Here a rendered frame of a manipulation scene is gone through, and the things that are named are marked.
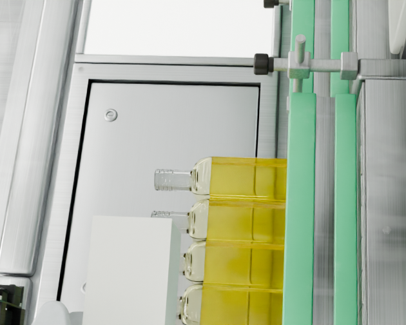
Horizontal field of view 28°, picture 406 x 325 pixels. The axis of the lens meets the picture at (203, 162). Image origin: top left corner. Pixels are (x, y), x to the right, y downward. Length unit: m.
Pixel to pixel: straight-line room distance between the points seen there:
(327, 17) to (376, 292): 0.44
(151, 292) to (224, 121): 0.71
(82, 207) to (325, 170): 0.44
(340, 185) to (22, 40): 0.70
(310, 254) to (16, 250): 0.51
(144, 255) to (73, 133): 0.71
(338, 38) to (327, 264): 0.37
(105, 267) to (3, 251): 0.66
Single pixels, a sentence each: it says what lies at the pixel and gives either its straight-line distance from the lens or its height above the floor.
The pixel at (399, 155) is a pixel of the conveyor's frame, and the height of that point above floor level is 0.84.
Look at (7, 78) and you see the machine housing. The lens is 1.43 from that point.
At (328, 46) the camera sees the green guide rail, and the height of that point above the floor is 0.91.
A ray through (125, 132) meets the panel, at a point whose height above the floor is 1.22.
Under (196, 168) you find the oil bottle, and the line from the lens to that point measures 1.07.
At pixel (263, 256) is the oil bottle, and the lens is 1.03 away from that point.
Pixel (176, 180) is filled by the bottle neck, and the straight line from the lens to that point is 1.08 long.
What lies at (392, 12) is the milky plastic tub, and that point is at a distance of 1.08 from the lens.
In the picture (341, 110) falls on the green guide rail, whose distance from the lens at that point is 0.99.
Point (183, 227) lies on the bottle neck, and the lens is 1.07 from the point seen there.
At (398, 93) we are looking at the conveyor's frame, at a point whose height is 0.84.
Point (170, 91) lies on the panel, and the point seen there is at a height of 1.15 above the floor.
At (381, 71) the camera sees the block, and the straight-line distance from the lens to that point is 1.00.
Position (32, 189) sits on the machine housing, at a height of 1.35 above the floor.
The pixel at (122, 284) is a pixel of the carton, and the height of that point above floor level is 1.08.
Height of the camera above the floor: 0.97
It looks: 6 degrees up
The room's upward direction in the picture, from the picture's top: 88 degrees counter-clockwise
